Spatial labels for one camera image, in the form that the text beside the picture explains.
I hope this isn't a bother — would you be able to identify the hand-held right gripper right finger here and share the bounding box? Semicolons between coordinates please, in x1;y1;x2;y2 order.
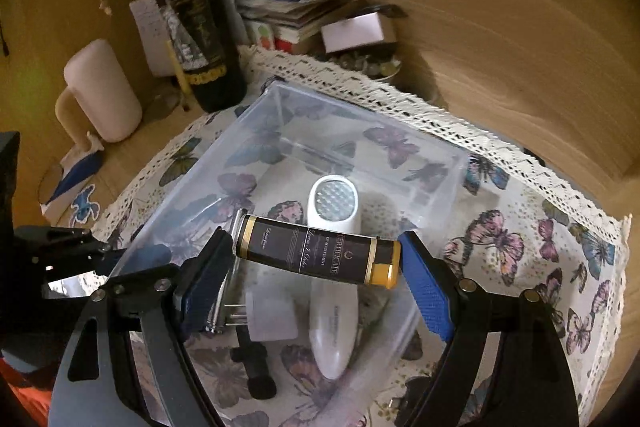
397;231;581;427

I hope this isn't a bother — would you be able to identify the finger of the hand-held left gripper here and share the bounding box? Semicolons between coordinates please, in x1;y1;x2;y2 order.
40;257;108;300
15;227;171;275

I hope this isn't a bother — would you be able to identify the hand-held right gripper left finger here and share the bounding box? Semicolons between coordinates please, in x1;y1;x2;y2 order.
47;227;236;427

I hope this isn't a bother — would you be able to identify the silver metal tube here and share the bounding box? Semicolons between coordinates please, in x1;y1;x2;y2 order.
205;209;248;335

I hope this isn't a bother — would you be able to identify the white charger plug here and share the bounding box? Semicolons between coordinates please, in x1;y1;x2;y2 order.
220;292;296;343

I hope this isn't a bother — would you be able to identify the white handheld massager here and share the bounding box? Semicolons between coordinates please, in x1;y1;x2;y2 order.
306;174;362;380

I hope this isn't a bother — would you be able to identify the dark brown cosmetic tube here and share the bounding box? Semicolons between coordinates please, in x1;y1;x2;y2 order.
234;213;402;290

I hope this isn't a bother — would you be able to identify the clear plastic storage box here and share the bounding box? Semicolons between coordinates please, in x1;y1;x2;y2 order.
107;79;471;388

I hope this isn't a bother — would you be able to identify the blue white flat ornament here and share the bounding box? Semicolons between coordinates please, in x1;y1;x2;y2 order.
40;139;106;228

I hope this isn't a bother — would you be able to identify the butterfly print lace tablecloth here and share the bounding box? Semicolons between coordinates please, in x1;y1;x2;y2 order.
92;44;628;427

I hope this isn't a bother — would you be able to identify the orange cloth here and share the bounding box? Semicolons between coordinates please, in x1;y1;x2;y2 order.
0;357;56;427

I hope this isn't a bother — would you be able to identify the yellow pencil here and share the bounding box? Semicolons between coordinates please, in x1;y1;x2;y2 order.
165;39;191;112

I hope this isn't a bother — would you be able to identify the white paper note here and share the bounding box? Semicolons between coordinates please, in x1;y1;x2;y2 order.
129;0;176;78

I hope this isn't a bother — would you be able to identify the bowl of coins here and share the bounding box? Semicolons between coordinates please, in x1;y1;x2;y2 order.
325;49;403;80

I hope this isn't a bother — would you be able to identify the dark wine bottle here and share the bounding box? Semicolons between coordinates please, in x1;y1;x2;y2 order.
150;0;247;112

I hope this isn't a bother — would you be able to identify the small white cardboard box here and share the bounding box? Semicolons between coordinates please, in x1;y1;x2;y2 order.
320;9;401;52

